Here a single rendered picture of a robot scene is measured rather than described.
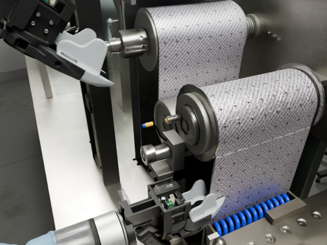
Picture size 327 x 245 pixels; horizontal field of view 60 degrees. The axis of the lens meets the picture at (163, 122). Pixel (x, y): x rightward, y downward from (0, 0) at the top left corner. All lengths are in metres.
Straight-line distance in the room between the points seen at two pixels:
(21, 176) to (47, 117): 1.24
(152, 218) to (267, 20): 0.57
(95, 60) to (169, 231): 0.31
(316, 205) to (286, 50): 0.37
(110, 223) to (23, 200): 1.82
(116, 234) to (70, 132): 0.74
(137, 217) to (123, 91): 0.80
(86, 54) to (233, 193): 0.40
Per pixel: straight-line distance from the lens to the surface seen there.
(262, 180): 0.66
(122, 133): 1.13
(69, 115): 1.30
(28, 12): 0.37
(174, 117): 0.52
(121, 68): 1.18
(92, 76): 0.39
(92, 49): 0.39
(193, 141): 0.50
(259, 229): 0.66
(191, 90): 0.51
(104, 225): 0.50
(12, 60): 4.25
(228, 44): 0.73
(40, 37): 0.38
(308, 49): 0.74
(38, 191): 2.32
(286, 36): 0.78
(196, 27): 0.68
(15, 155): 2.74
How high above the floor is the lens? 1.53
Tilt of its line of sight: 32 degrees down
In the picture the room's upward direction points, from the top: straight up
